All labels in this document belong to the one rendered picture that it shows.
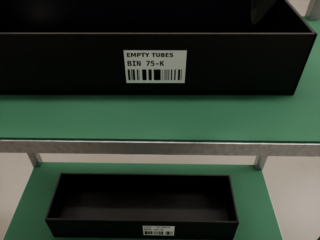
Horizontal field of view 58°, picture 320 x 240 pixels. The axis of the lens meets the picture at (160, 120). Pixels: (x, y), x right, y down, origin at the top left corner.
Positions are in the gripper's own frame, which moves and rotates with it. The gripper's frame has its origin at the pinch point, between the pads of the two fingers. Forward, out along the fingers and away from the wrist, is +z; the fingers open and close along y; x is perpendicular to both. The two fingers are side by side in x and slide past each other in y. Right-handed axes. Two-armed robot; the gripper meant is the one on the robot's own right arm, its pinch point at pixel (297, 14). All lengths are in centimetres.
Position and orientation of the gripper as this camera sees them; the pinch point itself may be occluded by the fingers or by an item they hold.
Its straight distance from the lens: 37.9
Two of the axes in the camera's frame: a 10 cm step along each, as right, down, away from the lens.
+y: -10.0, 0.1, -0.1
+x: 0.1, 9.3, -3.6
